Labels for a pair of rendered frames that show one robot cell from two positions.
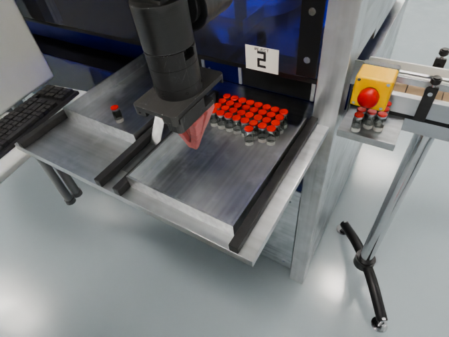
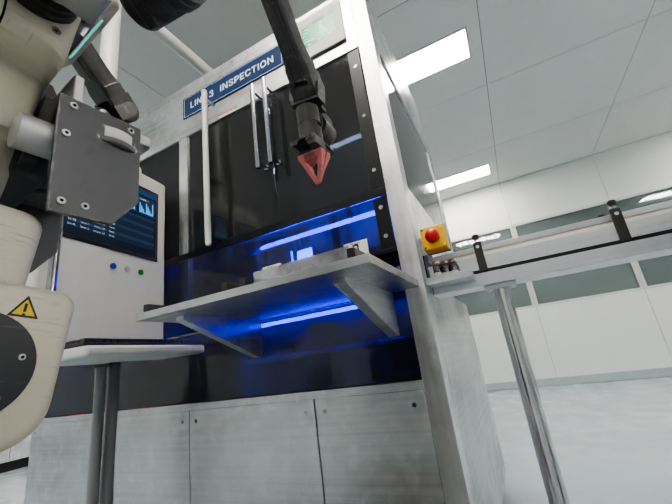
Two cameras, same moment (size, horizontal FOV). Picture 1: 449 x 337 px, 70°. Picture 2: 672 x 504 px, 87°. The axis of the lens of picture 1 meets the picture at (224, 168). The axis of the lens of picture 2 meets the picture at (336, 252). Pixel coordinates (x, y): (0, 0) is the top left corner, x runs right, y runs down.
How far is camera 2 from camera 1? 0.82 m
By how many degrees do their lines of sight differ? 64
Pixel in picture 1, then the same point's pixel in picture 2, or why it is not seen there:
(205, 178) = not seen: hidden behind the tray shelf
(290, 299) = not seen: outside the picture
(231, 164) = not seen: hidden behind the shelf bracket
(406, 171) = (512, 337)
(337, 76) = (408, 237)
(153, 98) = (300, 143)
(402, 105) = (467, 265)
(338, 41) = (400, 216)
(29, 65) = (150, 330)
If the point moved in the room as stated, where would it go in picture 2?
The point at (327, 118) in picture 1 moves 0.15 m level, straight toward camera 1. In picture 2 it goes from (414, 272) to (412, 261)
